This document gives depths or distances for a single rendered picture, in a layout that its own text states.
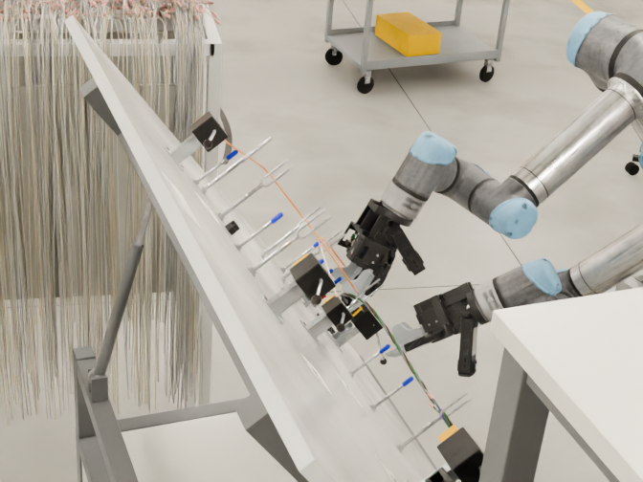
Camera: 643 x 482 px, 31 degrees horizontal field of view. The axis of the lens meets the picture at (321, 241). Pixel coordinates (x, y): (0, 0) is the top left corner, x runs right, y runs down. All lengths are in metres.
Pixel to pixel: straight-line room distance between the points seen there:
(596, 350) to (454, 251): 3.85
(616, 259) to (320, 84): 4.16
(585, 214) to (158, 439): 3.18
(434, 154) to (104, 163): 0.93
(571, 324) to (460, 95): 5.39
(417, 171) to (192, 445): 0.77
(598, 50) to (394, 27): 4.15
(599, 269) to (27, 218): 1.33
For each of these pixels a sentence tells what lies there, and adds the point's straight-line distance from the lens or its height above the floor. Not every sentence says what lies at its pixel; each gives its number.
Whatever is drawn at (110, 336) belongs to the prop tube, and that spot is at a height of 1.14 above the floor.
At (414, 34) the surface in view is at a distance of 6.24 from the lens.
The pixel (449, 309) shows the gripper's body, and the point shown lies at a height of 1.17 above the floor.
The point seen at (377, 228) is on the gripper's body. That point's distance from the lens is 2.09.
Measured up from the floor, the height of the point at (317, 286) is 1.54.
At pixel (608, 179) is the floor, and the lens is 5.63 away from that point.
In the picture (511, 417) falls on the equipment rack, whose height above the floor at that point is 1.77.
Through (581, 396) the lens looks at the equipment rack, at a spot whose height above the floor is 1.85.
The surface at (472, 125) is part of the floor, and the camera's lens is 5.97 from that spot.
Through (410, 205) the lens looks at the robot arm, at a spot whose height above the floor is 1.40.
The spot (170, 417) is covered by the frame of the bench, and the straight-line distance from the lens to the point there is 2.49.
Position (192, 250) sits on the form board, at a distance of 1.33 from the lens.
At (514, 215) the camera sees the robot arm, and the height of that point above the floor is 1.43.
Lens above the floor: 2.36
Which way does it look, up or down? 30 degrees down
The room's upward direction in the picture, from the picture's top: 5 degrees clockwise
